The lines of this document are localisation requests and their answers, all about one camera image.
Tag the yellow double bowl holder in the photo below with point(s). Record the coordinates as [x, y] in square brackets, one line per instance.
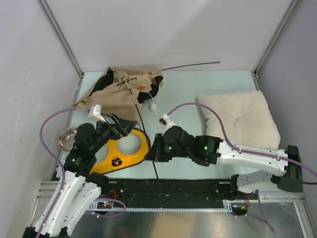
[120, 154]

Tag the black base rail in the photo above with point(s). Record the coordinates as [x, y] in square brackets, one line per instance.
[172, 193]

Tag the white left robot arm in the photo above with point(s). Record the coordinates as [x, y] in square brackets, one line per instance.
[78, 187]

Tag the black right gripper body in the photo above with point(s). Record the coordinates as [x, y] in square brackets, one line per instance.
[164, 152]

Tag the steel pet bowl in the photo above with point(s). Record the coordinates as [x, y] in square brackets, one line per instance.
[66, 139]

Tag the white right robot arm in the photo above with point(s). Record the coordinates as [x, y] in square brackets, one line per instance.
[278, 167]

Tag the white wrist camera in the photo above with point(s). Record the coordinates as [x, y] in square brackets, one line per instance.
[95, 113]
[166, 122]

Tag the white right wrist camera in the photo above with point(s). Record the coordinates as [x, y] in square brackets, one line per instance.
[166, 122]

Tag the left aluminium frame post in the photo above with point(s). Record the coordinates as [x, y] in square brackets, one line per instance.
[48, 13]

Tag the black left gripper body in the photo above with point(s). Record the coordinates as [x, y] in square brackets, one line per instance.
[107, 131]

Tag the aluminium frame post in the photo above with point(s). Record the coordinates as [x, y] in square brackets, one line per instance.
[48, 13]
[284, 22]

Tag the black tent pole front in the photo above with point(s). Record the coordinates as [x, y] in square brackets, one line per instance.
[147, 139]

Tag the cream fluffy cushion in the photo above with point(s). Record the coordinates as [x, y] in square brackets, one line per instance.
[246, 118]

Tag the right aluminium frame post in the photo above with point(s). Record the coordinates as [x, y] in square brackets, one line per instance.
[284, 22]

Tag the black tent pole back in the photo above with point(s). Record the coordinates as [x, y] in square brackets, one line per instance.
[189, 65]

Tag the black tent pole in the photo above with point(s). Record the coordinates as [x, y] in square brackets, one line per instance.
[189, 65]
[147, 139]

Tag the small circuit board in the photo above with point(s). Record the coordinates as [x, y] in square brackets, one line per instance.
[105, 205]

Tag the beige fabric pet tent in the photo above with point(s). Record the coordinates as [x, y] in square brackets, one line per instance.
[122, 91]

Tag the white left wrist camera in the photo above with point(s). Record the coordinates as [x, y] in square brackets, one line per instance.
[95, 113]

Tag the white pompom toy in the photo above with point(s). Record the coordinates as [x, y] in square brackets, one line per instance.
[152, 106]

